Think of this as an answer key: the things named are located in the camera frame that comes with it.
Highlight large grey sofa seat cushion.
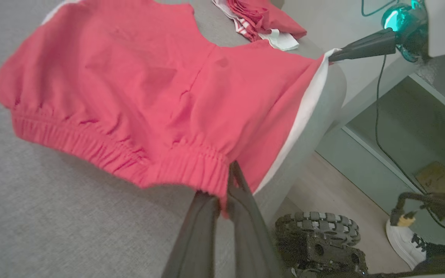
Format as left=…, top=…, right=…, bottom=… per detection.
left=0, top=0, right=348, bottom=278

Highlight red shorts white side stripe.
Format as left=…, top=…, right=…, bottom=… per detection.
left=0, top=0, right=343, bottom=219

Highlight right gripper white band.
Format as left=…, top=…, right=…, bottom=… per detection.
left=327, top=0, right=445, bottom=64

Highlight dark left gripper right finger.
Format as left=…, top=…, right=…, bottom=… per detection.
left=226, top=160, right=285, bottom=278

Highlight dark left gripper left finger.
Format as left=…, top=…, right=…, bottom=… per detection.
left=161, top=191, right=221, bottom=278

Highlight red jersey white sleeves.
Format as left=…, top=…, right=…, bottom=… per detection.
left=211, top=0, right=308, bottom=52

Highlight pale green open cabinet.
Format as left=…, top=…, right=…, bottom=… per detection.
left=315, top=71, right=445, bottom=237

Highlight black bent tube yellow plug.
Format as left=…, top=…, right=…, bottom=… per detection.
left=390, top=190, right=445, bottom=229

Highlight white sneaker shoe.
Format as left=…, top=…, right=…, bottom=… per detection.
left=385, top=217, right=428, bottom=270

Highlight long thin black cable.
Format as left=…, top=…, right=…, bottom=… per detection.
left=374, top=54, right=445, bottom=231

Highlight black treaded robot wheel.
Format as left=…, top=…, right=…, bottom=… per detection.
left=275, top=211, right=362, bottom=248

